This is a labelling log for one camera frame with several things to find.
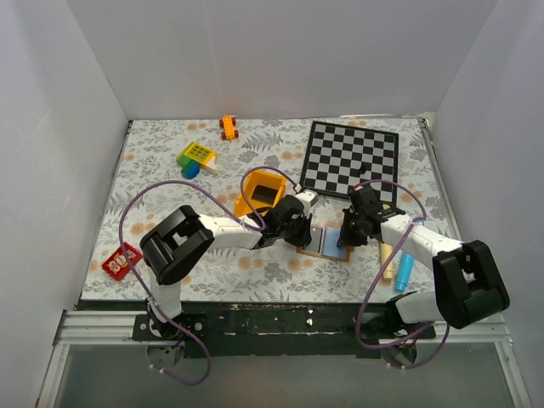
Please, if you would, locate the red toy block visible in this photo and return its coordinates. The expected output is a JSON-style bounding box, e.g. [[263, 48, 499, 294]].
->
[[101, 242, 143, 281]]

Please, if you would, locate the yellow green toy block house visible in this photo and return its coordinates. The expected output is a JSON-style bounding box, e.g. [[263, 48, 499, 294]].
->
[[176, 142, 218, 179]]

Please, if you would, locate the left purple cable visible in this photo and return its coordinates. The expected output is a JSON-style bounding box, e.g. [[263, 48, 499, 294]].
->
[[119, 166, 303, 386]]

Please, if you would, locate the floral table mat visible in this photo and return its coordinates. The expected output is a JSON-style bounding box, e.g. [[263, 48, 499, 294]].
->
[[81, 117, 458, 303]]

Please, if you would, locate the black white chessboard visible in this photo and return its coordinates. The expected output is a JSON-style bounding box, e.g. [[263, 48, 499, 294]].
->
[[300, 121, 400, 204]]

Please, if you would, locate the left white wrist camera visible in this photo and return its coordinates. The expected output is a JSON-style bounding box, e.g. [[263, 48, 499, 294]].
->
[[295, 190, 318, 213]]

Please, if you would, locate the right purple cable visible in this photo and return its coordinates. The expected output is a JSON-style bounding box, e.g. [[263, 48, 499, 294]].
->
[[354, 178, 451, 370]]

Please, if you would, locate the purple cable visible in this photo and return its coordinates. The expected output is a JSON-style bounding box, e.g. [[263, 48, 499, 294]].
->
[[354, 178, 451, 370], [119, 166, 303, 386]]

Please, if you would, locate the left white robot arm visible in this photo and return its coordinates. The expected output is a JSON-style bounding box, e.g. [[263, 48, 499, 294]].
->
[[139, 190, 317, 340]]

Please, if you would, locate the yellow plastic bin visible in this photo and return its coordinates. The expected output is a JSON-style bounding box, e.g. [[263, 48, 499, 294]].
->
[[242, 169, 286, 216]]

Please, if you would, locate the dark credit card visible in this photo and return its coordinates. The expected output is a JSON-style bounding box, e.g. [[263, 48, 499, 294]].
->
[[251, 184, 278, 205], [305, 225, 324, 253]]

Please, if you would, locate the tan leather card holder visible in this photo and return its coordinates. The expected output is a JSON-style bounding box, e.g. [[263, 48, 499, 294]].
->
[[296, 227, 354, 263]]

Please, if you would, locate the beige toy microphone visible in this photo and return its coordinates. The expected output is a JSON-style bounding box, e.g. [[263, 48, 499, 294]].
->
[[379, 242, 394, 285]]

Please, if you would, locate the blue toy microphone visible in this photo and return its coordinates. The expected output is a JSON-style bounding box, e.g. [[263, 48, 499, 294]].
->
[[394, 252, 415, 293]]

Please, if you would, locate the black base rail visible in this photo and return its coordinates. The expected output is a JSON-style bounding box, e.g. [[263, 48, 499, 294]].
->
[[127, 300, 434, 360]]

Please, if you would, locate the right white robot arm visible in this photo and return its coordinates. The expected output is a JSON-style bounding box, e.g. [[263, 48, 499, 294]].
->
[[338, 185, 510, 338]]

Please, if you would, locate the orange toy car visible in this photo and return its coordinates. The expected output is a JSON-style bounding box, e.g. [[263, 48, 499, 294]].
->
[[219, 115, 239, 140]]

